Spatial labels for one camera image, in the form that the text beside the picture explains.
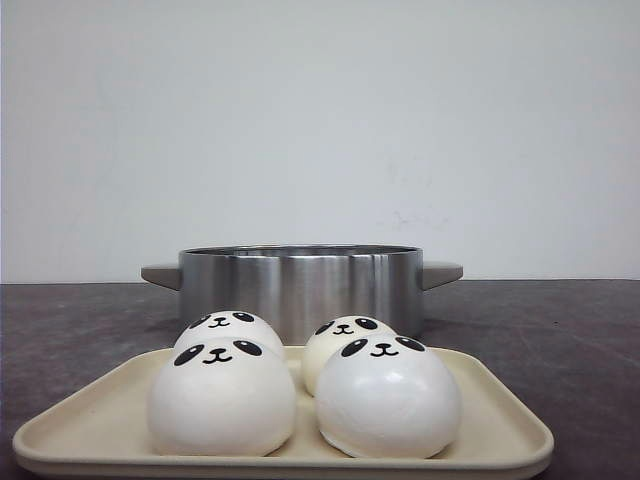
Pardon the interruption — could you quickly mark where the stainless steel steamer pot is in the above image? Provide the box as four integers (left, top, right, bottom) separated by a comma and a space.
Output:
141, 245, 463, 345

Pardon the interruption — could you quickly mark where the cream rectangular plastic tray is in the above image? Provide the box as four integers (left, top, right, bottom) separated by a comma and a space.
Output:
13, 348, 554, 479

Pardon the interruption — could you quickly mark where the cream panda bun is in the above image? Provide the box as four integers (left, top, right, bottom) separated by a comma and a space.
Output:
301, 315, 394, 396

